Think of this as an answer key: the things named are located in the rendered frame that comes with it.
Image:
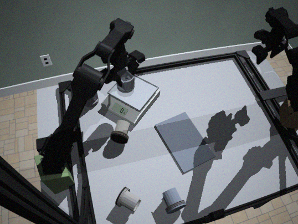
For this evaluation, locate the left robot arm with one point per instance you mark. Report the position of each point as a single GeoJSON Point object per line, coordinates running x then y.
{"type": "Point", "coordinates": [85, 84]}

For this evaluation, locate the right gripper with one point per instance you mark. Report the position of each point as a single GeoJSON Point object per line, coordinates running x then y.
{"type": "Point", "coordinates": [272, 44]}

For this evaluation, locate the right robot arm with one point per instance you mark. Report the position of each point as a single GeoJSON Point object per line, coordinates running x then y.
{"type": "Point", "coordinates": [279, 20]}

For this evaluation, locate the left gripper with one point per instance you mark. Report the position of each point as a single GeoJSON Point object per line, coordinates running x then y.
{"type": "Point", "coordinates": [121, 61]}

